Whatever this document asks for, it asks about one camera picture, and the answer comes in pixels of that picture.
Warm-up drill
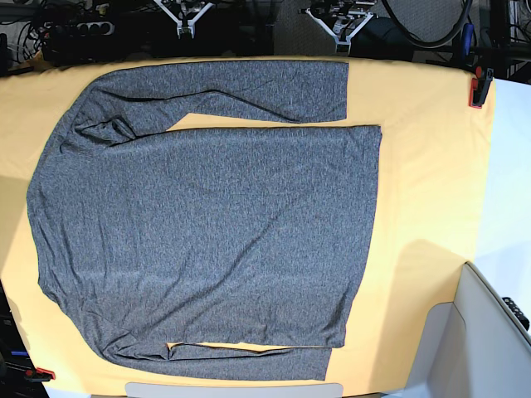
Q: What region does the red black clamp left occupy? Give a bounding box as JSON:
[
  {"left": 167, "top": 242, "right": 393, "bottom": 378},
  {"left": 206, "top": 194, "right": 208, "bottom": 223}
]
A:
[{"left": 24, "top": 368, "right": 56, "bottom": 382}]

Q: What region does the red black clamp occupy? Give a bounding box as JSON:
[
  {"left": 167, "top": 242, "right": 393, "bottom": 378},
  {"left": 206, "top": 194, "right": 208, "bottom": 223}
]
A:
[
  {"left": 469, "top": 66, "right": 494, "bottom": 109},
  {"left": 24, "top": 368, "right": 56, "bottom": 382}
]

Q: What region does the black remote control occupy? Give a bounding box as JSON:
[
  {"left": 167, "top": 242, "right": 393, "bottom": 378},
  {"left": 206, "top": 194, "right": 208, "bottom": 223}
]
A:
[{"left": 502, "top": 297, "right": 530, "bottom": 331}]

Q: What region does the dark round chair base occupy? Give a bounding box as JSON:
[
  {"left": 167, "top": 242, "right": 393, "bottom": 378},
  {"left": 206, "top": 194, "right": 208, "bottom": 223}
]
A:
[{"left": 349, "top": 17, "right": 415, "bottom": 62}]

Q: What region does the grey plate at front edge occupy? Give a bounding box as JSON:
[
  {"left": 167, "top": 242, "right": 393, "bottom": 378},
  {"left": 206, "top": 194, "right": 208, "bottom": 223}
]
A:
[{"left": 125, "top": 382, "right": 343, "bottom": 398}]

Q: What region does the blue clamp handle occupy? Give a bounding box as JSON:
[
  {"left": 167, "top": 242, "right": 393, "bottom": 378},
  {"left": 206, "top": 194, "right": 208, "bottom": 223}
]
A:
[{"left": 460, "top": 22, "right": 475, "bottom": 59}]

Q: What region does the yellow table cloth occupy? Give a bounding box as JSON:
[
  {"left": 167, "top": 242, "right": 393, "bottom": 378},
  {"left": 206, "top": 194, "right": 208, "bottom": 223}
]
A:
[{"left": 1, "top": 59, "right": 495, "bottom": 396}]

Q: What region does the white power strip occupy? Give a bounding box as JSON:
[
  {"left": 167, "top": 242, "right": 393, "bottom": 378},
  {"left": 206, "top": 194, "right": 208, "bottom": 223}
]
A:
[{"left": 65, "top": 21, "right": 115, "bottom": 36}]

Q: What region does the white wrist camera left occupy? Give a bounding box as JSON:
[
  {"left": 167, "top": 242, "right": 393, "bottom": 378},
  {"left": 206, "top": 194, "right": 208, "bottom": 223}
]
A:
[{"left": 335, "top": 38, "right": 351, "bottom": 56}]

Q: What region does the grey long-sleeve shirt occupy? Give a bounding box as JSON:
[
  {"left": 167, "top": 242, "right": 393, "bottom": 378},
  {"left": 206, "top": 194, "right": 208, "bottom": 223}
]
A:
[{"left": 27, "top": 61, "right": 382, "bottom": 381}]

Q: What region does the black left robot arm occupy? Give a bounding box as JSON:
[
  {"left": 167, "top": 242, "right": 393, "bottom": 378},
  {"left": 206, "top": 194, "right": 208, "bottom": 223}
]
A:
[{"left": 301, "top": 0, "right": 378, "bottom": 46}]

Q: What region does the white storage bin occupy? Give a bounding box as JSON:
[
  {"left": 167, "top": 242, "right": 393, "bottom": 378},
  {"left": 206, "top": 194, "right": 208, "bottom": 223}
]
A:
[{"left": 402, "top": 263, "right": 530, "bottom": 397}]

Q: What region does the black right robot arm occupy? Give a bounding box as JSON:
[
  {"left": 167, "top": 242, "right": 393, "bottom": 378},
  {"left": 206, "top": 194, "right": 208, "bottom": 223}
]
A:
[{"left": 153, "top": 0, "right": 214, "bottom": 27}]

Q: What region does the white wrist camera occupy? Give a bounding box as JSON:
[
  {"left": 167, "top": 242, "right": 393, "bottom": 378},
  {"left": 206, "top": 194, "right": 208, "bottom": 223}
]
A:
[
  {"left": 177, "top": 25, "right": 195, "bottom": 39},
  {"left": 335, "top": 38, "right": 351, "bottom": 56}
]

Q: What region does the red black clamp right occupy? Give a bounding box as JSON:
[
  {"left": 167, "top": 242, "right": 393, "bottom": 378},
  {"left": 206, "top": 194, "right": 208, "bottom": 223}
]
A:
[{"left": 469, "top": 66, "right": 494, "bottom": 109}]

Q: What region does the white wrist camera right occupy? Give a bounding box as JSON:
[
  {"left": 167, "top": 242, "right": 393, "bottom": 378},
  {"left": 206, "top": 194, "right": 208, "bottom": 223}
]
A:
[{"left": 177, "top": 25, "right": 195, "bottom": 39}]

